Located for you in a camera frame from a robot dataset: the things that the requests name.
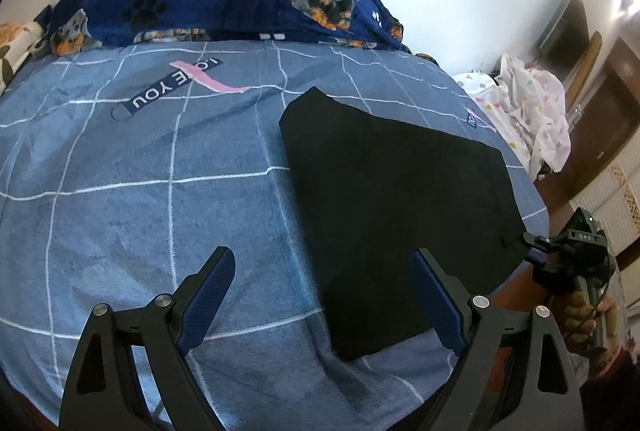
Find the white floral pillow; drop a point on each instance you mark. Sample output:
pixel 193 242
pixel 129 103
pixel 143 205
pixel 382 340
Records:
pixel 15 51

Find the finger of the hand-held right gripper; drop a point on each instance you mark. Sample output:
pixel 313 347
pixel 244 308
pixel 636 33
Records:
pixel 547 273
pixel 542 243

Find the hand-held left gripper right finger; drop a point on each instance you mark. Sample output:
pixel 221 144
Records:
pixel 440 306

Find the person's right hand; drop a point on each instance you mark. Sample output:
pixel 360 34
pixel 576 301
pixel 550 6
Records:
pixel 580 321

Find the black pants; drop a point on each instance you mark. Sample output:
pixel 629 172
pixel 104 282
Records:
pixel 400 211

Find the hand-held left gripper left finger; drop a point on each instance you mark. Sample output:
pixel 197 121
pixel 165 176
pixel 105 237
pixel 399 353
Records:
pixel 210 296

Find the dark wall frame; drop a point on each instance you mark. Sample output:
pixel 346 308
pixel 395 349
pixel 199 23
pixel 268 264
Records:
pixel 567 28

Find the person's right forearm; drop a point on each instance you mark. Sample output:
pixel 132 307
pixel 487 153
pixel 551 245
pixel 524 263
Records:
pixel 615 381

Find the leaning wooden board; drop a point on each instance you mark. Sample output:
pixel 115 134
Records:
pixel 587 66

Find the brown wooden door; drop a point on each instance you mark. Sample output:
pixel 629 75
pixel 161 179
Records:
pixel 622 111

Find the white polka dot cloth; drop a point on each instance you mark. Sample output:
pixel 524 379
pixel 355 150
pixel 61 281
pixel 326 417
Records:
pixel 530 111

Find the navy dog print blanket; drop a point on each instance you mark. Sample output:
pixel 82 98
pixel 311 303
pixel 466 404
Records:
pixel 200 1

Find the blue checked bed sheet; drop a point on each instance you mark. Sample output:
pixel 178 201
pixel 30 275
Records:
pixel 125 221

